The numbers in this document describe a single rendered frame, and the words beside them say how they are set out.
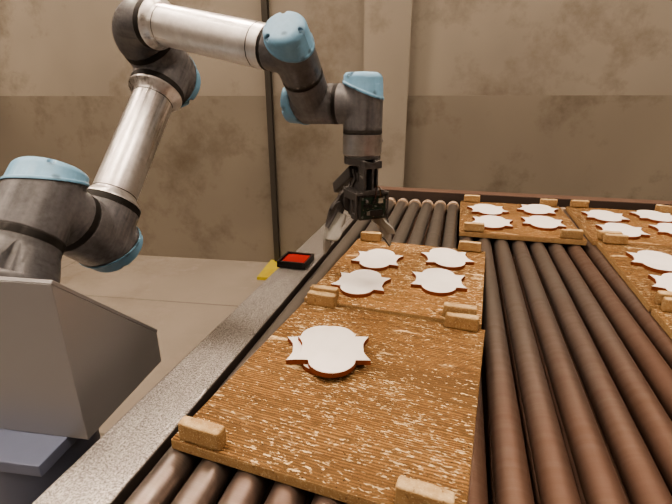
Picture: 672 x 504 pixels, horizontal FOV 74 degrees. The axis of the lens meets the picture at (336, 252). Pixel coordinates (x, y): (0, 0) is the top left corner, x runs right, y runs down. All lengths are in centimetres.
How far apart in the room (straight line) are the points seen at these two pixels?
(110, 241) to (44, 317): 27
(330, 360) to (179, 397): 23
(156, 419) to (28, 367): 19
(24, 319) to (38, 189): 22
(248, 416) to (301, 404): 7
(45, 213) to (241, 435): 46
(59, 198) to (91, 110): 330
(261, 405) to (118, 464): 18
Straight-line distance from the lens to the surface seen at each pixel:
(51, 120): 436
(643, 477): 67
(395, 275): 104
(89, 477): 65
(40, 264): 80
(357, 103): 85
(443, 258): 114
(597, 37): 354
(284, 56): 79
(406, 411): 64
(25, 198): 83
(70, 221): 85
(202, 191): 376
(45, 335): 70
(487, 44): 338
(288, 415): 63
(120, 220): 94
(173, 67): 110
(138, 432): 69
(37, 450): 79
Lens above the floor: 134
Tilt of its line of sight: 20 degrees down
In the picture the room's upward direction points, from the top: straight up
